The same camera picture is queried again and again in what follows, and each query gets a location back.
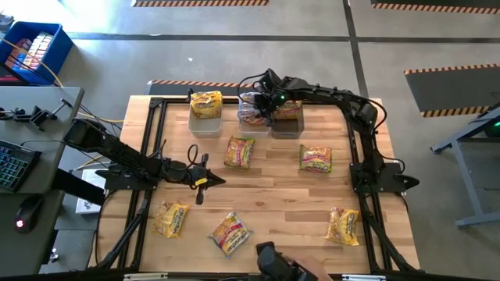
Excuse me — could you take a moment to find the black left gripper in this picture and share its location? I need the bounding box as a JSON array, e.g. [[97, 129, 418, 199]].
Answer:
[[187, 153, 227, 207]]

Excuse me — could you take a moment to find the black computer mouse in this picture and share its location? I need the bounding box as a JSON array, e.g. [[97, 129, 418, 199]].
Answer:
[[14, 194, 45, 235]]

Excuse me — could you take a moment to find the black backlit keyboard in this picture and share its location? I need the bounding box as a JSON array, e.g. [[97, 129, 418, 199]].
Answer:
[[0, 139, 42, 194]]

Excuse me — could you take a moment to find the black desk cable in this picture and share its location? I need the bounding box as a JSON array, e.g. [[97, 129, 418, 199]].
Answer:
[[72, 101, 118, 136]]

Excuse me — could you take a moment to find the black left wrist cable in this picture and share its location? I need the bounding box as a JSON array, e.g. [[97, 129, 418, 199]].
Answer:
[[186, 143, 200, 169]]

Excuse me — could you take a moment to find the clear plastic bin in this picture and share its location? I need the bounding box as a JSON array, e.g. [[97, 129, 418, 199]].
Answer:
[[271, 99, 305, 141], [237, 92, 273, 137], [187, 91, 223, 138]]

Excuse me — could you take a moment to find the black handheld object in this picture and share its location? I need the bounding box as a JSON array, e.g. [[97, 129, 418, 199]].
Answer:
[[255, 240, 318, 281]]

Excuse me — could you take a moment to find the silver frame bracket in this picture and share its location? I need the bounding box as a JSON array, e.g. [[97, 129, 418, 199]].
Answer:
[[341, 273, 388, 281], [123, 272, 170, 281]]

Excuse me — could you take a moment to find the yellow floor cable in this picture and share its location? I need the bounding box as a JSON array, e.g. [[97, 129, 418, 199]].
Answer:
[[0, 37, 125, 173]]

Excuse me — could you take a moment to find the person's hand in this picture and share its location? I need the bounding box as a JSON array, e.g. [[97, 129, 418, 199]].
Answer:
[[283, 254, 334, 281]]

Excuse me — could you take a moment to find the black padded bar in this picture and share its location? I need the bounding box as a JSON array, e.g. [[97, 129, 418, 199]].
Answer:
[[50, 167, 106, 207]]

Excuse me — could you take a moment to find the grey side desk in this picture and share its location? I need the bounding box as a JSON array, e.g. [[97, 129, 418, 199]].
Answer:
[[0, 86, 85, 281]]

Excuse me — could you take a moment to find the colourful packet stack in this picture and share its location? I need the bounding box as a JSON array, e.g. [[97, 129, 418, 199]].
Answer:
[[5, 31, 55, 72]]

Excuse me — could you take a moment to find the grey metal stand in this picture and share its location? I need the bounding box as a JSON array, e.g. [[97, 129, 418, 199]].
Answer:
[[429, 104, 500, 229]]

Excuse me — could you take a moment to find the red lime chili ramen pack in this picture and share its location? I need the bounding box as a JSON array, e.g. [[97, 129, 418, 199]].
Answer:
[[273, 100, 304, 120], [298, 144, 333, 174], [223, 135, 256, 170]]

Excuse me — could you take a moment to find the hazard-striped black floor mat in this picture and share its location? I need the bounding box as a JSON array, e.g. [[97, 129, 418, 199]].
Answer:
[[370, 0, 500, 16], [145, 79, 274, 97], [130, 0, 270, 8], [403, 63, 500, 119]]

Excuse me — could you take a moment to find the blue plastic crate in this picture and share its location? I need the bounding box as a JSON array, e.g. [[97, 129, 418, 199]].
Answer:
[[0, 21, 74, 87]]

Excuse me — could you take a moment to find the white printed box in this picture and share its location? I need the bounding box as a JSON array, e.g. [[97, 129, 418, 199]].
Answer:
[[75, 169, 107, 215]]

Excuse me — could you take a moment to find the black aluminium table frame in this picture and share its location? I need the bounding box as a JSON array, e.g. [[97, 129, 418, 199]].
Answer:
[[88, 95, 422, 274]]

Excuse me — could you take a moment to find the black device green light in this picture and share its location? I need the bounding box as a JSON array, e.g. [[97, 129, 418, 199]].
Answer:
[[483, 101, 500, 138]]

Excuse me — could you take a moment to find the blue beef ramen pack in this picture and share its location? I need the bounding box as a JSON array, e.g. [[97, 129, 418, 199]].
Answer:
[[237, 101, 270, 126], [238, 92, 263, 105], [208, 212, 254, 259]]

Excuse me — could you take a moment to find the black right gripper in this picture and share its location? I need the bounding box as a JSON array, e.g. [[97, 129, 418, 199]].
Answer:
[[252, 69, 293, 127]]

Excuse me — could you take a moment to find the black desk clamp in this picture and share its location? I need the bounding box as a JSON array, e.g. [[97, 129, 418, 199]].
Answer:
[[0, 97, 74, 133]]

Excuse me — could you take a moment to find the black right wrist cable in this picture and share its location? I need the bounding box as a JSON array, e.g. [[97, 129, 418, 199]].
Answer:
[[235, 71, 270, 97]]

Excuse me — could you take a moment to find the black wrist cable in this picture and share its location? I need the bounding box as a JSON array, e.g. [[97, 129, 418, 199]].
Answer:
[[235, 71, 270, 97], [186, 143, 200, 169]]

